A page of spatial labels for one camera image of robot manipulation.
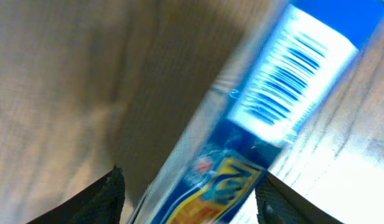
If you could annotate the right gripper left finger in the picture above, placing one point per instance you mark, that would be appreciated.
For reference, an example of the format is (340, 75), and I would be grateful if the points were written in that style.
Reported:
(100, 203)

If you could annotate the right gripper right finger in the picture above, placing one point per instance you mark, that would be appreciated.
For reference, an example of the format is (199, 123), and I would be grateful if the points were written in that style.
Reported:
(278, 203)

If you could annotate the blue cooling patch box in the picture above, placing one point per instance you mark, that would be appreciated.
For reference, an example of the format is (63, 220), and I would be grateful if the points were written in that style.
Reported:
(287, 77)

